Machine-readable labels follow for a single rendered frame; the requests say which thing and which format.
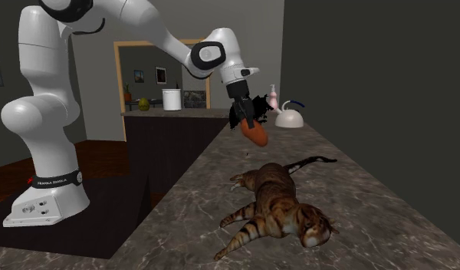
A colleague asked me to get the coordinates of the white kettle with blue handle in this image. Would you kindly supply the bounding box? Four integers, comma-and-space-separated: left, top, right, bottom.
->
274, 99, 306, 129

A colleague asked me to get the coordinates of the pink soap dispenser bottle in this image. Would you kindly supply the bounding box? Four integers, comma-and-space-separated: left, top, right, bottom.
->
268, 84, 279, 111

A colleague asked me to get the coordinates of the white canister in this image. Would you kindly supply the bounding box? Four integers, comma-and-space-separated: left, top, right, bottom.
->
162, 87, 182, 112

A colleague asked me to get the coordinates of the dark marbled panel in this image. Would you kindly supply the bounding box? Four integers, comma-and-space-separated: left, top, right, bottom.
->
182, 89, 208, 110

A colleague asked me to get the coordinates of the light wooden door frame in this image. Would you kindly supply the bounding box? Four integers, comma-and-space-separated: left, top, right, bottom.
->
113, 38, 212, 143

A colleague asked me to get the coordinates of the black ragged object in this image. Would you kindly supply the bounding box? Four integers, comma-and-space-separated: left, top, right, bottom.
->
228, 94, 275, 131

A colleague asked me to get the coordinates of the dark table with potted plant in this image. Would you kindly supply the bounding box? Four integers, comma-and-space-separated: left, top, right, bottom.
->
123, 82, 164, 112

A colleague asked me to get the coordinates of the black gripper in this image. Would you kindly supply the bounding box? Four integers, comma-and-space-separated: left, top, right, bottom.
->
225, 79, 257, 130

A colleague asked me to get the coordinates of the dark robot stand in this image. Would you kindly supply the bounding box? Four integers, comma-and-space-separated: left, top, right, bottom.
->
0, 174, 153, 260

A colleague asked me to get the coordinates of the orange sweet potato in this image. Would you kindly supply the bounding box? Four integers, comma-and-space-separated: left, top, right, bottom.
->
239, 118, 269, 148

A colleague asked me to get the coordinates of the tabby cat figure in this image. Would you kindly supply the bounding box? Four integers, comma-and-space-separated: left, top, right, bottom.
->
213, 155, 340, 262

